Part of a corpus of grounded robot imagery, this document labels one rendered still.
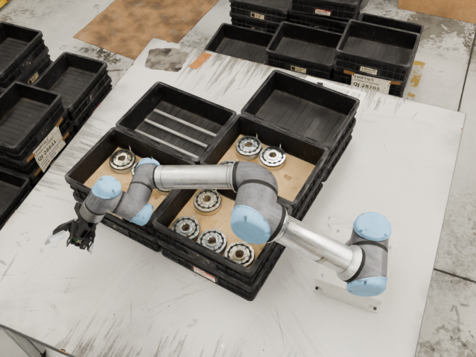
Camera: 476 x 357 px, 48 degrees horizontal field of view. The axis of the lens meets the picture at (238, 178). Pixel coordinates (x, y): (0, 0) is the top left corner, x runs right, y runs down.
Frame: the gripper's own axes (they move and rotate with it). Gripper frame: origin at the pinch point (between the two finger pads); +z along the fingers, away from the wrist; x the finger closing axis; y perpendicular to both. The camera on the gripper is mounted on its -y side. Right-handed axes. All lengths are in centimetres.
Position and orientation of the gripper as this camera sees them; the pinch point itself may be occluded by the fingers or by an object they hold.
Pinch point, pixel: (67, 246)
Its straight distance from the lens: 189.2
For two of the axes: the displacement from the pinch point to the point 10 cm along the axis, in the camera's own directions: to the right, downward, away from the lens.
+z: -5.4, 6.5, 5.3
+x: 8.2, 2.4, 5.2
